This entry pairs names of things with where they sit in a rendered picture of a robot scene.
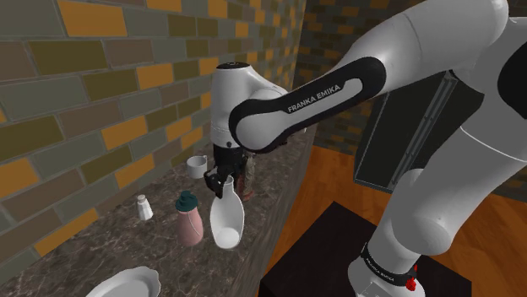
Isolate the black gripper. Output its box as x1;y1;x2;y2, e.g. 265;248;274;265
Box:
204;143;248;200

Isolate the brown bottle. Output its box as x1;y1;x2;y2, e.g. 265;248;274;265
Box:
240;151;258;203

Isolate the white cup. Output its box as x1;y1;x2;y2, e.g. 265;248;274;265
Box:
186;154;209;180

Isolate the white vase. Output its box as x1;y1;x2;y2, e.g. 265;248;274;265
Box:
209;175;247;251

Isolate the pink bottle with teal cap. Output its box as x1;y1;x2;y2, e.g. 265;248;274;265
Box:
174;190;205;248

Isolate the white salt shaker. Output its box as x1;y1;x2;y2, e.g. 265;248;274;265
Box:
136;193;155;222

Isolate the dark robot stand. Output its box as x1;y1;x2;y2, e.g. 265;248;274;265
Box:
258;201;473;297

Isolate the white scalloped plate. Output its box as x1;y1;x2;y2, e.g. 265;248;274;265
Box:
84;265;162;297

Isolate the dark door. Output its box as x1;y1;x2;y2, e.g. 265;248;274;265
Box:
353;69;487;195

